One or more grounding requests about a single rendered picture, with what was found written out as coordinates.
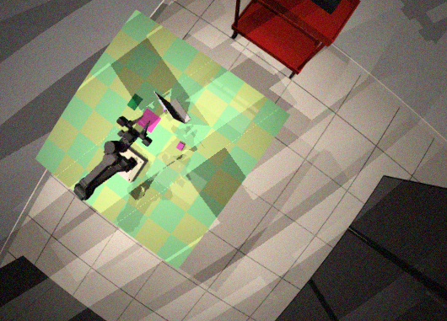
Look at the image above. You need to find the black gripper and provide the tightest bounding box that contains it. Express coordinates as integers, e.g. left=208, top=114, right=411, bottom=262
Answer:
left=116, top=115, right=152, bottom=147

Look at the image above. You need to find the pink square mat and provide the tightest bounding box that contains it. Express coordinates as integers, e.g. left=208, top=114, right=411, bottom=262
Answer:
left=138, top=109, right=161, bottom=133

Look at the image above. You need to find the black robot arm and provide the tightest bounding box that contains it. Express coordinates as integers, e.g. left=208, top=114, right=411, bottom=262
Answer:
left=73, top=130, right=137, bottom=201

